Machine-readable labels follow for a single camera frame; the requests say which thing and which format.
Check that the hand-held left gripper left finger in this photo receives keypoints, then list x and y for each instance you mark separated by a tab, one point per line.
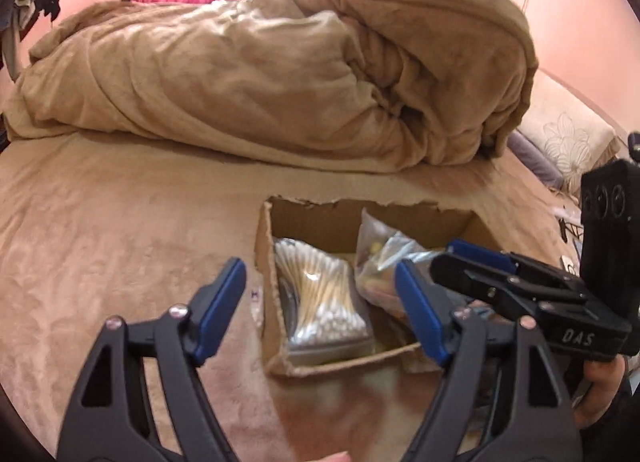
216	314

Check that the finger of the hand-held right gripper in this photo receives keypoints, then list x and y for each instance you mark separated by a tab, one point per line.
482	254
475	284

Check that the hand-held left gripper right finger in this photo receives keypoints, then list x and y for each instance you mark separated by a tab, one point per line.
419	314

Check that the clear plastic bag of small parts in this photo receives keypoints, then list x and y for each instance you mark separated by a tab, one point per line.
380	252

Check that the bag of cotton swabs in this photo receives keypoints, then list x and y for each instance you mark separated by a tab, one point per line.
320	292

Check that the torn cardboard box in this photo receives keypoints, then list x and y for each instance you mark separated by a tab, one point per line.
310	222

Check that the person's right hand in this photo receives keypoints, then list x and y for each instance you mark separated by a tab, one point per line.
604	387

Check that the small clear plastic packet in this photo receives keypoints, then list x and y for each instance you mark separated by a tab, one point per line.
256	304

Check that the purple pillow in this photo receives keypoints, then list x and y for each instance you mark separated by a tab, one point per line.
532	156

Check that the cream flower print pillow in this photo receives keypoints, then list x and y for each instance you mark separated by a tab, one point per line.
570	141

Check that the bed with brown sheet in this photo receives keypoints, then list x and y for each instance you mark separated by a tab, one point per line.
125	222

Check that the beige plush blanket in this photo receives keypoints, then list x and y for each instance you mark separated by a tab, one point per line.
250	81

